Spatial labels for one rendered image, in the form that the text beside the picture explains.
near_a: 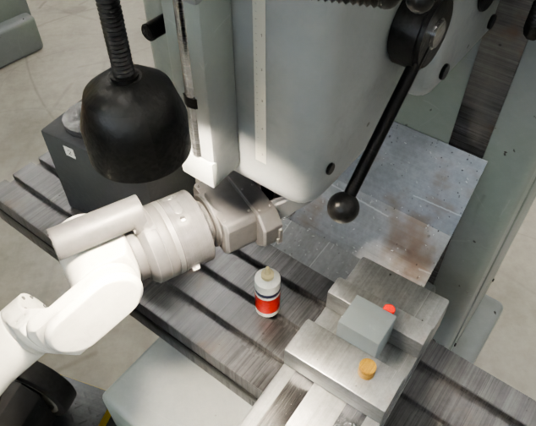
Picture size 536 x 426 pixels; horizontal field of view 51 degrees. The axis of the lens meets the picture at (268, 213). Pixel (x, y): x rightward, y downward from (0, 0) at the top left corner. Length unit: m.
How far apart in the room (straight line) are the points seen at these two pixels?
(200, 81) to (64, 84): 2.72
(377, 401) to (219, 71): 0.46
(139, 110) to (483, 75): 0.64
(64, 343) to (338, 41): 0.39
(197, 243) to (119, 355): 1.41
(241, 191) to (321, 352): 0.25
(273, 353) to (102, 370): 1.16
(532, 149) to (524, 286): 1.37
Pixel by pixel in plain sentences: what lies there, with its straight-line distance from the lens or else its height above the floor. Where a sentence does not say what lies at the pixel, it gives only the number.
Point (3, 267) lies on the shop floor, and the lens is 2.35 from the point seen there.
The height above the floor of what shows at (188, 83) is 1.45.
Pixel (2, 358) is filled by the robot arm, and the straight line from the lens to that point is 0.64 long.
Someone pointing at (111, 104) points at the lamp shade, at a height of 1.50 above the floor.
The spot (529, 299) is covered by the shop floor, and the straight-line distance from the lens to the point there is 2.25.
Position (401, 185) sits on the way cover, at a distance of 1.03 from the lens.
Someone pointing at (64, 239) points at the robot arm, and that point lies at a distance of 0.58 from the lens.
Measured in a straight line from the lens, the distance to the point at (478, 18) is 0.69.
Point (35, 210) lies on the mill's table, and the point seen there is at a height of 0.93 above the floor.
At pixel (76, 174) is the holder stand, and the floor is 1.04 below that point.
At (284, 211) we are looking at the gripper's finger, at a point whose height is 1.22.
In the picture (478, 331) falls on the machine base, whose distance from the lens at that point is 1.86.
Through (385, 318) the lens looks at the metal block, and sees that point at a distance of 0.77.
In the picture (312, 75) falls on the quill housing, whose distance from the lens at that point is 0.43.
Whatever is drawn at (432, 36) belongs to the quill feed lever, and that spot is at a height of 1.46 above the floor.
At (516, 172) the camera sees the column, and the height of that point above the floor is 1.09.
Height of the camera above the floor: 1.71
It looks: 48 degrees down
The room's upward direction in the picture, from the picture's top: straight up
